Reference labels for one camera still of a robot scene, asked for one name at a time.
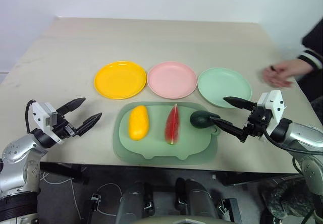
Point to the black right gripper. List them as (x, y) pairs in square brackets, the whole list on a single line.
[(258, 123)]

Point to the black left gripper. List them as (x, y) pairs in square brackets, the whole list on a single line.
[(64, 128)]

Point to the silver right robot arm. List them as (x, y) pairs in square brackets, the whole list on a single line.
[(300, 135)]

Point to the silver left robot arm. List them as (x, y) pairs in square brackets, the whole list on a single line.
[(17, 153)]

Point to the light green plate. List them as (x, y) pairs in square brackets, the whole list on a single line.
[(222, 85)]

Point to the yellow plate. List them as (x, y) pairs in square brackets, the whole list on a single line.
[(120, 80)]

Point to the pink plate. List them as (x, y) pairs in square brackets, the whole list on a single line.
[(172, 80)]

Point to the person's bare hand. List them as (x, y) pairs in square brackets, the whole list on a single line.
[(285, 72)]

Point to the dark green avocado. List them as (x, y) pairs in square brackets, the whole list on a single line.
[(199, 120)]

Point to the yellow mango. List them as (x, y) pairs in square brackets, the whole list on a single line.
[(138, 123)]

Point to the red watermelon slice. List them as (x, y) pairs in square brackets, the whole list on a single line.
[(172, 128)]

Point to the person's dark clothing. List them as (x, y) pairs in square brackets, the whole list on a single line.
[(313, 85)]

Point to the green silicone mat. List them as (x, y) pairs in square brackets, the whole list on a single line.
[(156, 150)]

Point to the dark grey rounded robot leg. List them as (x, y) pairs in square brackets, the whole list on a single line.
[(199, 198), (133, 201)]

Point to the camouflage fabric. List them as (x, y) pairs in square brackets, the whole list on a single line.
[(287, 198)]

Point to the black sleeve with striped cuff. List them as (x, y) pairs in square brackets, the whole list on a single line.
[(315, 42)]

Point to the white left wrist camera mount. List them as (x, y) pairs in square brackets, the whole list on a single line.
[(40, 114)]

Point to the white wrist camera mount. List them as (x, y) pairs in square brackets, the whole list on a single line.
[(275, 103), (40, 114)]

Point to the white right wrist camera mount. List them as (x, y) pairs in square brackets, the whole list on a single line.
[(275, 103)]

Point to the black table frame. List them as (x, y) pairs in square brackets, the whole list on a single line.
[(65, 171)]

